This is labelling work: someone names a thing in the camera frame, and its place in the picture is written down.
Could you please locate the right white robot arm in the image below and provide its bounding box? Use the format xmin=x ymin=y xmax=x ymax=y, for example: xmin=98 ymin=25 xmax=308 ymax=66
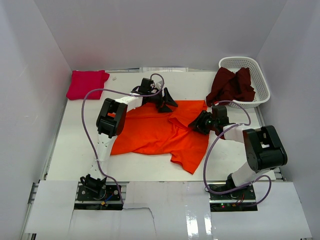
xmin=188 ymin=104 xmax=288 ymax=200

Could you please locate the orange t shirt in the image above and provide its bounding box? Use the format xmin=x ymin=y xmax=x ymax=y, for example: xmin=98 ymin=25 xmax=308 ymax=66
xmin=111 ymin=100 xmax=209 ymax=174

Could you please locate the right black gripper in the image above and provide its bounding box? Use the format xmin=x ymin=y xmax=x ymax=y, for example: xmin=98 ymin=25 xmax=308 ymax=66
xmin=188 ymin=110 xmax=218 ymax=136

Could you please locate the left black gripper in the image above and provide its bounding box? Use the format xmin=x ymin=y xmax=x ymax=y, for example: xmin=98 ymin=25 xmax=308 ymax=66
xmin=147 ymin=87 xmax=178 ymax=113

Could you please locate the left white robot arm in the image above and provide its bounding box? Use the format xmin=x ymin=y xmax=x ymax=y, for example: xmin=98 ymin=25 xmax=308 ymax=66
xmin=80 ymin=73 xmax=178 ymax=200

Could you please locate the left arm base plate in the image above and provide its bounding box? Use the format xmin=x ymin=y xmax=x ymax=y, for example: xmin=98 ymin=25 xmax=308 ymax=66
xmin=76 ymin=184 xmax=120 ymax=202

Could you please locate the folded pink t shirt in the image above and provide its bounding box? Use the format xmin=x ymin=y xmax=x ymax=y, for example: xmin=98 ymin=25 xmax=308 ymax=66
xmin=66 ymin=70 xmax=110 ymax=100

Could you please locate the dark red t shirt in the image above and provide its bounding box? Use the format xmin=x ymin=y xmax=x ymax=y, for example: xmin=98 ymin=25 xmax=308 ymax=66
xmin=205 ymin=67 xmax=256 ymax=107

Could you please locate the white plastic basket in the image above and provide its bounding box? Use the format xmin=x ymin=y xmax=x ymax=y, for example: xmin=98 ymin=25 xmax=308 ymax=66
xmin=218 ymin=56 xmax=271 ymax=109

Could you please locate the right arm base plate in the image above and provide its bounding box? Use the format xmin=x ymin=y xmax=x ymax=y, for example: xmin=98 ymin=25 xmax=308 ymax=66
xmin=204 ymin=182 xmax=256 ymax=202

